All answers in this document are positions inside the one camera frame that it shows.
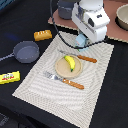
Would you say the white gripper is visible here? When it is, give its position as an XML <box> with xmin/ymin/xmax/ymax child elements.
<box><xmin>72</xmin><ymin>2</ymin><xmax>110</xmax><ymax>43</ymax></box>

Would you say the yellow toy banana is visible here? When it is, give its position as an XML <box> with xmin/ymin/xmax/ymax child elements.
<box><xmin>64</xmin><ymin>55</ymin><xmax>75</xmax><ymax>72</ymax></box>

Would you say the orange toy bread loaf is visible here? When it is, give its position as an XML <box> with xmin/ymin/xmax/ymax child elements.
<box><xmin>34</xmin><ymin>30</ymin><xmax>52</xmax><ymax>41</ymax></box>

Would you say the yellow toy box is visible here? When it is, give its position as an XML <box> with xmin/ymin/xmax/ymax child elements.
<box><xmin>0</xmin><ymin>71</ymin><xmax>20</xmax><ymax>84</ymax></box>

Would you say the light blue milk carton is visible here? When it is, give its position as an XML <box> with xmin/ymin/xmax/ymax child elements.
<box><xmin>75</xmin><ymin>34</ymin><xmax>87</xmax><ymax>50</ymax></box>

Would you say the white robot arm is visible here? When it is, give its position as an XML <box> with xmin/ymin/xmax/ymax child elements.
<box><xmin>72</xmin><ymin>0</ymin><xmax>110</xmax><ymax>43</ymax></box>

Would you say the beige bowl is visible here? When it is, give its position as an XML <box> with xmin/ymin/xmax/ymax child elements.
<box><xmin>116</xmin><ymin>4</ymin><xmax>128</xmax><ymax>30</ymax></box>

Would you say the grey cooking pot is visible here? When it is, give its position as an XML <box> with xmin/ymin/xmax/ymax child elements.
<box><xmin>57</xmin><ymin>0</ymin><xmax>74</xmax><ymax>20</ymax></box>

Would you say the round wooden plate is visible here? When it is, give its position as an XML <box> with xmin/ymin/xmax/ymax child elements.
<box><xmin>55</xmin><ymin>56</ymin><xmax>82</xmax><ymax>79</ymax></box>

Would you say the grey frying pan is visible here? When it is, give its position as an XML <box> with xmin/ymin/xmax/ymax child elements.
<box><xmin>0</xmin><ymin>41</ymin><xmax>40</xmax><ymax>63</ymax></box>

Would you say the beige woven placemat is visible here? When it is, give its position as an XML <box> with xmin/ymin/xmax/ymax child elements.
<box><xmin>13</xmin><ymin>35</ymin><xmax>114</xmax><ymax>128</ymax></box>

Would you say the knife with wooden handle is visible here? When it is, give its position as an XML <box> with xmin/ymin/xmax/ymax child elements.
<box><xmin>58</xmin><ymin>50</ymin><xmax>97</xmax><ymax>63</ymax></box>

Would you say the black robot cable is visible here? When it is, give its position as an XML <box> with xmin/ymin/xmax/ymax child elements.
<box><xmin>49</xmin><ymin>0</ymin><xmax>110</xmax><ymax>51</ymax></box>

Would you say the fork with wooden handle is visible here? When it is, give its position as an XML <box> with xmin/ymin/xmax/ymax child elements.
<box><xmin>44</xmin><ymin>71</ymin><xmax>84</xmax><ymax>90</ymax></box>

